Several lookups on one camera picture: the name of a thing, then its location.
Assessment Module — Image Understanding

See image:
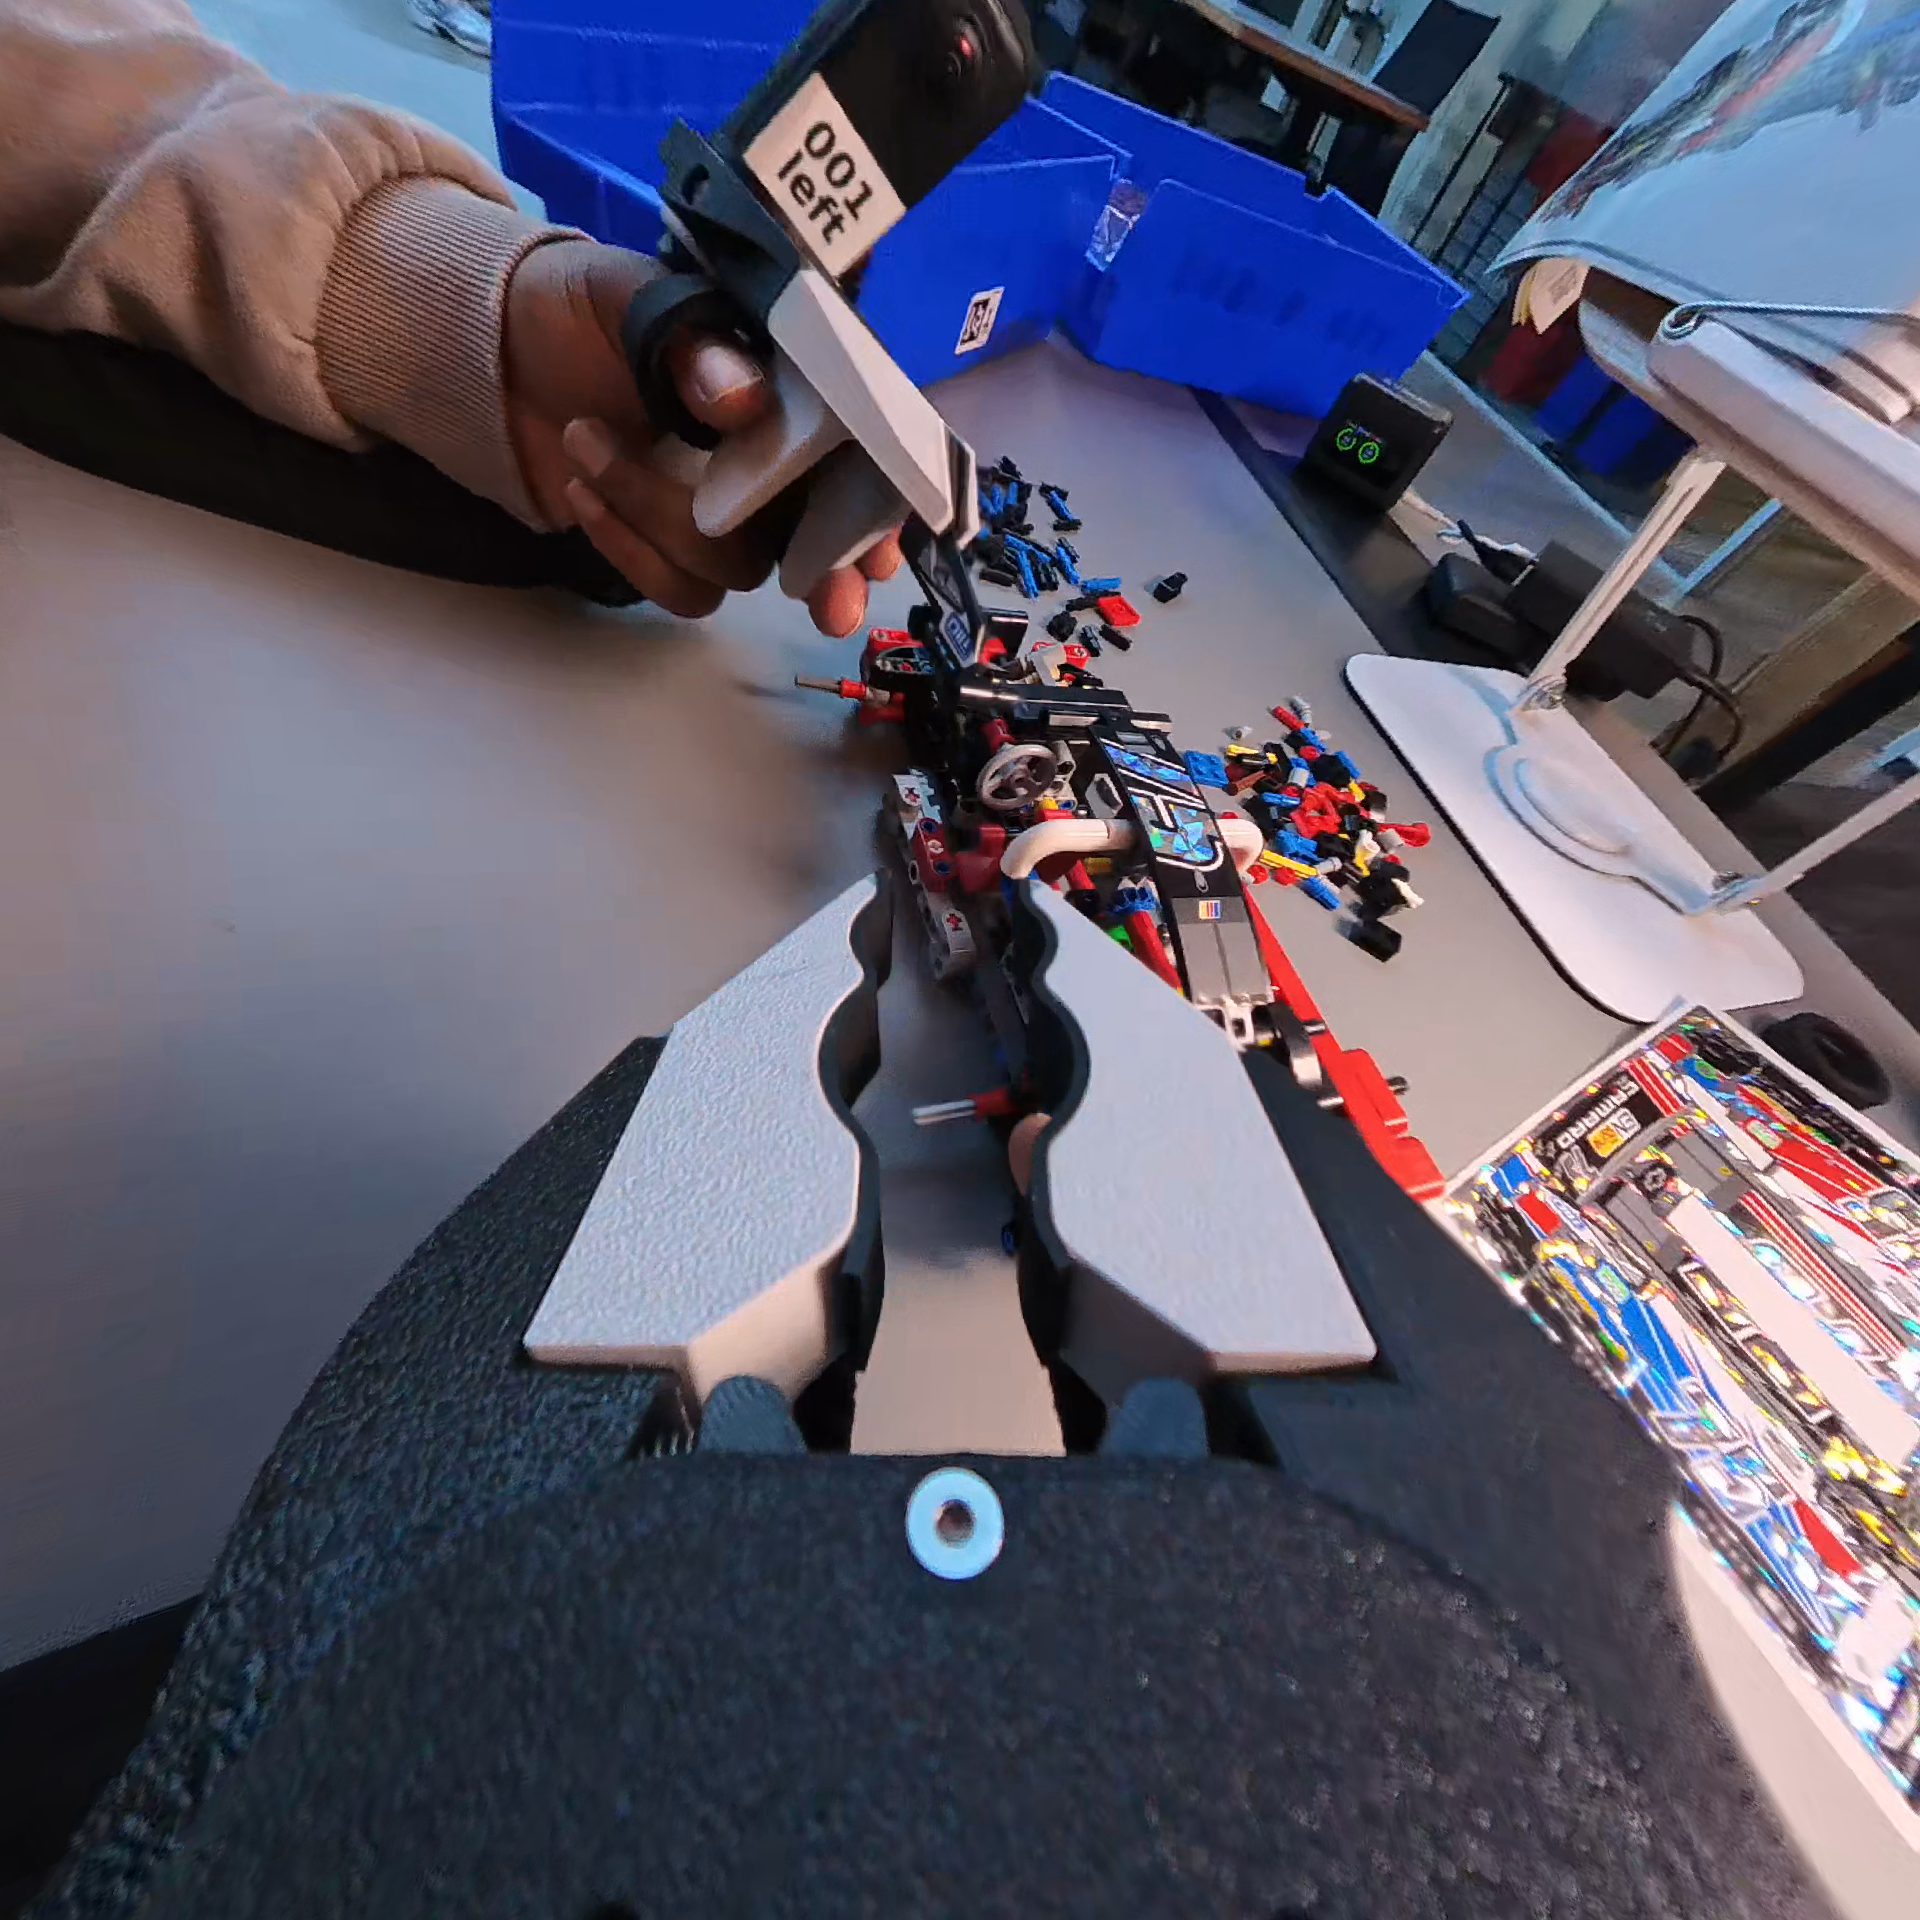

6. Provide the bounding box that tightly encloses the lego car chassis assembly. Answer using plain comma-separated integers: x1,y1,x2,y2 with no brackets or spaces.
796,520,1175,751

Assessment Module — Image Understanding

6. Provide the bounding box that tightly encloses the black cable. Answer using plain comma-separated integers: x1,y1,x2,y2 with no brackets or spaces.
1648,655,1752,776

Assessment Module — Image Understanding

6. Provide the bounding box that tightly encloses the lego car cockpit assembly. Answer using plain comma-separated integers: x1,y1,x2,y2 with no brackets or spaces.
877,723,1450,1204

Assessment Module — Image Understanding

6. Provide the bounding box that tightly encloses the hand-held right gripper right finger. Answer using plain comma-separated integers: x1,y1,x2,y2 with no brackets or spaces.
1019,877,1384,1397

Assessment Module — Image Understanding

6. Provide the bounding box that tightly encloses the person's left forearm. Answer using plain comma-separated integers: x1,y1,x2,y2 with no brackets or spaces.
0,0,595,529

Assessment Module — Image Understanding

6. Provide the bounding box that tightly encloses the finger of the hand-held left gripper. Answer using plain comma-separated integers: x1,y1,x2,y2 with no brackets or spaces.
767,267,987,548

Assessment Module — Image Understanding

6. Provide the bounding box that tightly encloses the large blue parts bin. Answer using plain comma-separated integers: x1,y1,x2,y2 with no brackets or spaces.
1042,70,1471,419
492,0,1137,396

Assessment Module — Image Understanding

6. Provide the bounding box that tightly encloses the black power adapter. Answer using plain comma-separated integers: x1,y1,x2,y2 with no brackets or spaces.
1425,517,1715,710

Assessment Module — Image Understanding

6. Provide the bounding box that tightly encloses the white book stand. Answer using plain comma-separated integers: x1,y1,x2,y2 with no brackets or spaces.
1344,276,1920,1024

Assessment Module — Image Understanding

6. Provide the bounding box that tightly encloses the black device with green display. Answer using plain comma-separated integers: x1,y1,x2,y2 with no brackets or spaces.
1297,373,1457,511

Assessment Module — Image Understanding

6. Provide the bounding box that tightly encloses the person's left hand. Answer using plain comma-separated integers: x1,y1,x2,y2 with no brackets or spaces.
504,240,911,643

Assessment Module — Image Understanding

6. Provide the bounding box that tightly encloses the black lego tire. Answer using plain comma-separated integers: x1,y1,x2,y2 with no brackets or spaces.
1762,1013,1893,1110

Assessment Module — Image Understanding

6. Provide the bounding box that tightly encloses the pile of blue lego pins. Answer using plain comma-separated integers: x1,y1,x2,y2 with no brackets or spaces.
960,456,1145,649

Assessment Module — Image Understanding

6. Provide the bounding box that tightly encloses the pile of mixed lego pieces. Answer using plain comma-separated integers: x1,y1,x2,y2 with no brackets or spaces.
1185,693,1436,963

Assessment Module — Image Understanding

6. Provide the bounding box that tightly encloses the shiny sticker sheet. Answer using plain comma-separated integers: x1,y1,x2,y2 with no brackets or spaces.
1448,1007,1920,1801

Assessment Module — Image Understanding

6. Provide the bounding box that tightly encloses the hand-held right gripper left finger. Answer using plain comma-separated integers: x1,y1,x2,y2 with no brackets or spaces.
521,873,889,1412

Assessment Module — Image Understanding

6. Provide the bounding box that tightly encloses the lego instruction booklet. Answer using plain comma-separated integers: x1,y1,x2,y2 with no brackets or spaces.
1492,0,1920,430

